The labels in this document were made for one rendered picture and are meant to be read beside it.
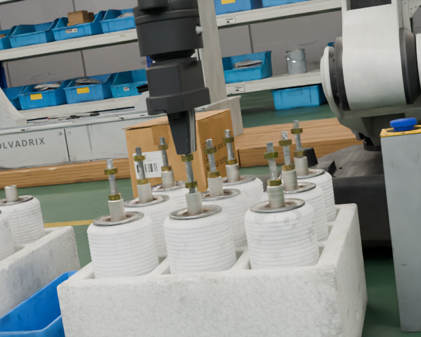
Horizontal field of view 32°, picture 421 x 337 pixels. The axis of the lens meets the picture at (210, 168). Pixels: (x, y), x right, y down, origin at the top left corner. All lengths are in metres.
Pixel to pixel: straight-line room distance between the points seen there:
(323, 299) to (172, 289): 0.20
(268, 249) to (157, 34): 0.32
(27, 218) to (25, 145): 2.20
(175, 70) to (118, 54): 9.31
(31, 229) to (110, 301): 0.40
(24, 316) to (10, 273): 0.08
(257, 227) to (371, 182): 0.56
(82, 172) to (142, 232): 2.34
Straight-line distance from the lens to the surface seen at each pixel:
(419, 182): 1.16
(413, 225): 1.18
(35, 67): 10.89
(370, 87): 1.39
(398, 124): 1.17
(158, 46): 0.99
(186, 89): 1.00
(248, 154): 3.10
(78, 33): 6.38
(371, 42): 1.41
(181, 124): 1.02
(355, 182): 1.52
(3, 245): 1.32
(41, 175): 3.49
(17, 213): 1.40
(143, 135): 2.17
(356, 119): 1.52
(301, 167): 1.24
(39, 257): 1.36
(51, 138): 3.53
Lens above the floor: 0.46
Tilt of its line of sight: 8 degrees down
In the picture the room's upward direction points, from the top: 8 degrees counter-clockwise
